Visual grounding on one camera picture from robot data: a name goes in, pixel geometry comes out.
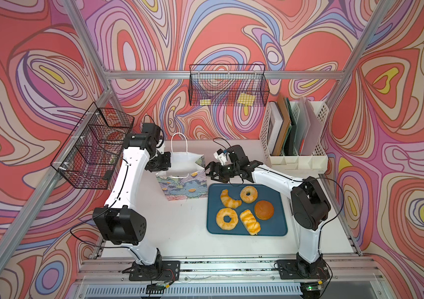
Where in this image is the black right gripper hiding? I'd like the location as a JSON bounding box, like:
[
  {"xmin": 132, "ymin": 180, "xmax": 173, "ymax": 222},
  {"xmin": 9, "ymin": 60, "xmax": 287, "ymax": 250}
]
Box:
[{"xmin": 200, "ymin": 162, "xmax": 239, "ymax": 183}]

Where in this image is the floral paper gift bag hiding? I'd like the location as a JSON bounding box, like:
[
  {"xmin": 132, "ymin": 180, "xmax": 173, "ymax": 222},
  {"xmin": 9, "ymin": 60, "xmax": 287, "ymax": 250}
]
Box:
[{"xmin": 156, "ymin": 133, "xmax": 208, "ymax": 201}]

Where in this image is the glazed ring donut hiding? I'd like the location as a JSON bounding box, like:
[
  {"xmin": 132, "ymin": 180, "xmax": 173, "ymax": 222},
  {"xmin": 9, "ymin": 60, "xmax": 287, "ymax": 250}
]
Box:
[
  {"xmin": 240, "ymin": 186, "xmax": 258, "ymax": 204},
  {"xmin": 216, "ymin": 208, "xmax": 238, "ymax": 230}
]

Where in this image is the round brown bun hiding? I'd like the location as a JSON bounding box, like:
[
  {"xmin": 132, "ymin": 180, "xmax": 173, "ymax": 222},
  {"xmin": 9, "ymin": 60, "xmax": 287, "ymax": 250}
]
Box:
[{"xmin": 254, "ymin": 201, "xmax": 275, "ymax": 221}]

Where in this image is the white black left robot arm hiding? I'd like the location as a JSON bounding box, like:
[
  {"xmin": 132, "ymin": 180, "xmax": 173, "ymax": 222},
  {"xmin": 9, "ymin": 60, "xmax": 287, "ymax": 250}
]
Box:
[{"xmin": 92, "ymin": 123, "xmax": 171, "ymax": 268}]

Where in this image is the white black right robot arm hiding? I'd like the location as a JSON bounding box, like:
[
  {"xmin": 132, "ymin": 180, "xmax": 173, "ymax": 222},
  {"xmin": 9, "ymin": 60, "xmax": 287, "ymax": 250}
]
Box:
[{"xmin": 205, "ymin": 145, "xmax": 331, "ymax": 264}]

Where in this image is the striped twisted bread roll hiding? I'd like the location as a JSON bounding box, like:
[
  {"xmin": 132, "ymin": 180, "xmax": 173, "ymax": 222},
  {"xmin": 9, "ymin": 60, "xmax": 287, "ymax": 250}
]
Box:
[{"xmin": 240, "ymin": 209, "xmax": 261, "ymax": 235}]

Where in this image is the golden croissant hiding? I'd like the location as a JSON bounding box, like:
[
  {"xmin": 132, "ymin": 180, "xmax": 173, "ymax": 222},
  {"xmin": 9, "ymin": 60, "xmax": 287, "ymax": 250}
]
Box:
[{"xmin": 220, "ymin": 189, "xmax": 242, "ymax": 209}]

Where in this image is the teal plastic tray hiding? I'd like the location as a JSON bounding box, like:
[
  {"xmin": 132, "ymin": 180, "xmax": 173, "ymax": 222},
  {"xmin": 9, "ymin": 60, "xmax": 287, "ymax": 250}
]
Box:
[{"xmin": 206, "ymin": 184, "xmax": 288, "ymax": 237}]

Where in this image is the small yellow sticky note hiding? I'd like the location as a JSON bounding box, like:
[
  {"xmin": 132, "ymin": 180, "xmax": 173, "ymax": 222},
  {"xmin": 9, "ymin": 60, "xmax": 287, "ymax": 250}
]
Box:
[{"xmin": 199, "ymin": 99, "xmax": 211, "ymax": 106}]

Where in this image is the dark green folder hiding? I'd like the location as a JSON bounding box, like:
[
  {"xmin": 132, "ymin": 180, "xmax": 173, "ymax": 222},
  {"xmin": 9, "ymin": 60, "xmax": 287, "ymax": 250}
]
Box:
[{"xmin": 283, "ymin": 98, "xmax": 297, "ymax": 156}]

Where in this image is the large yellow sticky note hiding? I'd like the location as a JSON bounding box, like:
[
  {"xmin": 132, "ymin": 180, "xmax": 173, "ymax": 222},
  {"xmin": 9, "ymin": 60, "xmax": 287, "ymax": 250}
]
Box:
[{"xmin": 237, "ymin": 93, "xmax": 256, "ymax": 106}]

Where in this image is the grey portrait book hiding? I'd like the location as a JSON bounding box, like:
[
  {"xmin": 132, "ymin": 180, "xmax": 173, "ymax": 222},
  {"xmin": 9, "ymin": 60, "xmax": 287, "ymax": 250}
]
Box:
[{"xmin": 267, "ymin": 107, "xmax": 283, "ymax": 155}]

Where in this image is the white perforated file organizer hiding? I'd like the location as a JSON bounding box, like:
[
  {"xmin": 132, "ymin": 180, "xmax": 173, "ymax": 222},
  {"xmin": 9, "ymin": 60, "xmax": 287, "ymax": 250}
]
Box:
[{"xmin": 259, "ymin": 98, "xmax": 329, "ymax": 176}]

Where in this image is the brown folder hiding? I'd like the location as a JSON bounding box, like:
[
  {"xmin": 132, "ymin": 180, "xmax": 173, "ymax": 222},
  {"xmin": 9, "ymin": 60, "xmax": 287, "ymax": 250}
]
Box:
[{"xmin": 272, "ymin": 95, "xmax": 291, "ymax": 156}]

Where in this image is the pale pink folder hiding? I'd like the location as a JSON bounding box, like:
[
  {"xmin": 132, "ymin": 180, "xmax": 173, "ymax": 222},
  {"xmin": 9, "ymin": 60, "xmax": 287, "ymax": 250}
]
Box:
[{"xmin": 299, "ymin": 99, "xmax": 324, "ymax": 156}]

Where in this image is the green circuit board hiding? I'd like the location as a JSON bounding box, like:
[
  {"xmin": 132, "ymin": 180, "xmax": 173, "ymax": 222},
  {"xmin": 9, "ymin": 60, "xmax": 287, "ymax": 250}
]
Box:
[{"xmin": 146, "ymin": 284, "xmax": 170, "ymax": 295}]

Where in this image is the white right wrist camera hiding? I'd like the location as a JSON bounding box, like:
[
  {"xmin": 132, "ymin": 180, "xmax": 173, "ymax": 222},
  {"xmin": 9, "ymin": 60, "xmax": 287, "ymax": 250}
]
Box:
[{"xmin": 213, "ymin": 149, "xmax": 228, "ymax": 166}]

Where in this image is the black wire basket side wall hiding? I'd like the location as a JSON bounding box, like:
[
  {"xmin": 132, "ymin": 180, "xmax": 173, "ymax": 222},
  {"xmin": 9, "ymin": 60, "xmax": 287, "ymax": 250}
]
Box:
[{"xmin": 51, "ymin": 103, "xmax": 135, "ymax": 189}]

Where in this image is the black wire basket back wall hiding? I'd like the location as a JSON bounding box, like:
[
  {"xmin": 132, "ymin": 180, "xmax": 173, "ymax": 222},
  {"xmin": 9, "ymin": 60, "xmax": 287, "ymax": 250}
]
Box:
[{"xmin": 188, "ymin": 62, "xmax": 270, "ymax": 107}]

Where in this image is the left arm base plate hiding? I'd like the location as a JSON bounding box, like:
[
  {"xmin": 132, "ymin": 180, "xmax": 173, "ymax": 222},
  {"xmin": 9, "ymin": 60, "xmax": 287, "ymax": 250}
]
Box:
[{"xmin": 122, "ymin": 260, "xmax": 181, "ymax": 282}]

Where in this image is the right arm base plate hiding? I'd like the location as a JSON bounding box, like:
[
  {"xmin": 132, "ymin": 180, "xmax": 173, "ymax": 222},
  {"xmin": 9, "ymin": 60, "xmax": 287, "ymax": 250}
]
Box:
[{"xmin": 274, "ymin": 258, "xmax": 330, "ymax": 281}]

